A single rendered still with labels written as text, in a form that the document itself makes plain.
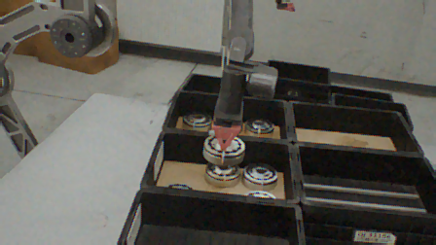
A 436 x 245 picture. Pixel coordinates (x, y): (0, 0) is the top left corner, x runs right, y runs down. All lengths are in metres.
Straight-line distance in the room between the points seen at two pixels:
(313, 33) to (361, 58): 0.49
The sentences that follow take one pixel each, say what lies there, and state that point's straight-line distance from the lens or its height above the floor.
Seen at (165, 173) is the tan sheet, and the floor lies 0.83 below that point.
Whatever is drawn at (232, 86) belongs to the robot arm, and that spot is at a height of 1.20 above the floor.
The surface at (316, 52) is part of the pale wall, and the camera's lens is 4.40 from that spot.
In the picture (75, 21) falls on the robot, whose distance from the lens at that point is 1.55.
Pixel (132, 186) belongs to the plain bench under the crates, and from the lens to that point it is 1.58.
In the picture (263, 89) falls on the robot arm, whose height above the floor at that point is 1.20.
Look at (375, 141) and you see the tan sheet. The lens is 1.75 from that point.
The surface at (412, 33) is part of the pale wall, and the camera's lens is 4.41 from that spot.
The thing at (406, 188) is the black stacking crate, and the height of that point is 0.83.
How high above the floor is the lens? 1.63
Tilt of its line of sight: 27 degrees down
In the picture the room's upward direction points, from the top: 5 degrees clockwise
